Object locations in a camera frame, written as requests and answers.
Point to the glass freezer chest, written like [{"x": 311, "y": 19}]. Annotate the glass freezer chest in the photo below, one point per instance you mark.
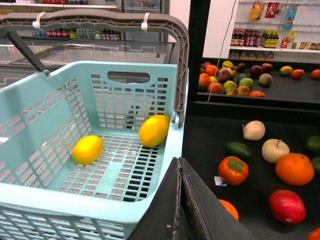
[{"x": 57, "y": 52}]

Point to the peach upper shelf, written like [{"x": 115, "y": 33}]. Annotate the peach upper shelf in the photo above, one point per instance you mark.
[{"x": 266, "y": 79}]

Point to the black fruit display shelf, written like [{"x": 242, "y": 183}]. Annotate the black fruit display shelf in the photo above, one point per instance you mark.
[{"x": 289, "y": 112}]

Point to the white wall shelf unit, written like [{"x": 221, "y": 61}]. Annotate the white wall shelf unit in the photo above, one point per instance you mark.
[{"x": 300, "y": 44}]

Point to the cream round apple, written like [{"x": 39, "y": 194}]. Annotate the cream round apple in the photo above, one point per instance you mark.
[{"x": 254, "y": 130}]

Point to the red snack bag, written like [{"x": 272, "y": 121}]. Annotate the red snack bag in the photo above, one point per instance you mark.
[{"x": 271, "y": 10}]

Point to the orange under basket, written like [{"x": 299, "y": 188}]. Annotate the orange under basket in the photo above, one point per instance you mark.
[{"x": 230, "y": 208}]

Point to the red mango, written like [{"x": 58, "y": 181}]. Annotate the red mango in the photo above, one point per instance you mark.
[{"x": 287, "y": 207}]

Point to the large orange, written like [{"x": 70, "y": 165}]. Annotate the large orange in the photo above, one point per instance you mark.
[{"x": 295, "y": 169}]

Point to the yellow snack bag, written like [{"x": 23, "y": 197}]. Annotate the yellow snack bag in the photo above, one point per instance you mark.
[{"x": 256, "y": 11}]

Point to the dark sauce bottles row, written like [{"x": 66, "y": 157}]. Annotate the dark sauce bottles row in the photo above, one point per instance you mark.
[{"x": 245, "y": 38}]

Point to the grey basket handle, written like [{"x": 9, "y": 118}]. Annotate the grey basket handle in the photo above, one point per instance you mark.
[{"x": 97, "y": 18}]

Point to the green lime right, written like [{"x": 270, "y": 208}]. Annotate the green lime right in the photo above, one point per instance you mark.
[{"x": 312, "y": 144}]

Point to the yellow starfruit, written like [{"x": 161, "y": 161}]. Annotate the yellow starfruit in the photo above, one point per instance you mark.
[{"x": 231, "y": 67}]

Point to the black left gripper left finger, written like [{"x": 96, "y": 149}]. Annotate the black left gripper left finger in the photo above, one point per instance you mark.
[{"x": 161, "y": 221}]

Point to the orange tomato front upper shelf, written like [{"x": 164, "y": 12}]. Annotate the orange tomato front upper shelf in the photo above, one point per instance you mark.
[{"x": 257, "y": 93}]

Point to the blue snack bag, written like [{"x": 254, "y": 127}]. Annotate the blue snack bag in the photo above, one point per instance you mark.
[{"x": 290, "y": 17}]

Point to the yellow lemon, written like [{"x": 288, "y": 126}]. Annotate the yellow lemon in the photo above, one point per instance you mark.
[
  {"x": 87, "y": 150},
  {"x": 154, "y": 130}
]

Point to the light blue shopping basket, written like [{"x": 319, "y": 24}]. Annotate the light blue shopping basket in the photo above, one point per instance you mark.
[{"x": 44, "y": 193}]

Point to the dark green avocado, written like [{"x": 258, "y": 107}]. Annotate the dark green avocado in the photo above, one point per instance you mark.
[{"x": 238, "y": 149}]

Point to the red apple upper shelf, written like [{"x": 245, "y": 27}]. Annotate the red apple upper shelf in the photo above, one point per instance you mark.
[{"x": 266, "y": 68}]

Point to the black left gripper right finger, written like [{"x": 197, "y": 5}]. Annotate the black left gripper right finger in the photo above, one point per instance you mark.
[{"x": 202, "y": 215}]

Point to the white zip tie right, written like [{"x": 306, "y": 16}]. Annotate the white zip tie right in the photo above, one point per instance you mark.
[{"x": 144, "y": 24}]

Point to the cream pear with stem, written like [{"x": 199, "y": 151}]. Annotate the cream pear with stem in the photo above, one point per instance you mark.
[{"x": 273, "y": 149}]

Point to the white zip tie left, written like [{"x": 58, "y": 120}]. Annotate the white zip tie left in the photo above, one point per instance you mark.
[{"x": 37, "y": 22}]

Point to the green apple upper shelf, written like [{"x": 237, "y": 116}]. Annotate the green apple upper shelf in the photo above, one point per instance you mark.
[{"x": 246, "y": 81}]

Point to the white zip tie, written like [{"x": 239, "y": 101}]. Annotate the white zip tie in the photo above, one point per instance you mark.
[
  {"x": 37, "y": 22},
  {"x": 144, "y": 24}
]

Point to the yellow label bottles group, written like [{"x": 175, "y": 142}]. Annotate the yellow label bottles group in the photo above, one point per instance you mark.
[{"x": 269, "y": 39}]

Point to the orange persimmon green top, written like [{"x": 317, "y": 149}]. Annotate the orange persimmon green top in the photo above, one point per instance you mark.
[{"x": 233, "y": 170}]

